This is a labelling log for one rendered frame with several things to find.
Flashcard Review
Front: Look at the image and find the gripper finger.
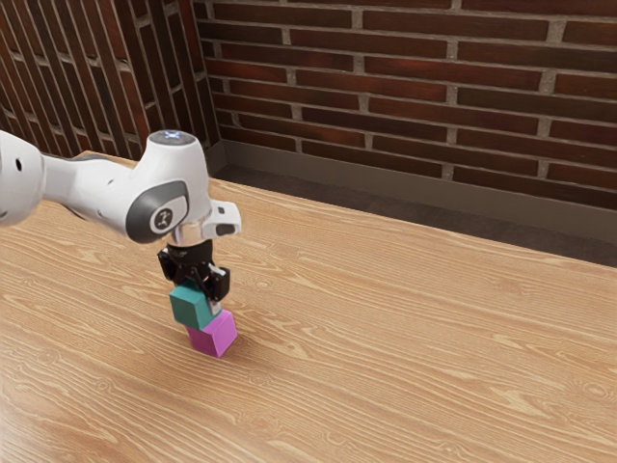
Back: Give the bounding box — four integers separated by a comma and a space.
190, 261, 230, 316
156, 249, 184, 286

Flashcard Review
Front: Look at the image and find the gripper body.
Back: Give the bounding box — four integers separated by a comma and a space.
166, 238, 214, 281

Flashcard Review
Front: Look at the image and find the teal block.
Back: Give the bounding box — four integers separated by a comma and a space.
168, 282, 216, 333

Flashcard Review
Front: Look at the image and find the pink block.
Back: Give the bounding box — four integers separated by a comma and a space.
186, 310, 238, 360

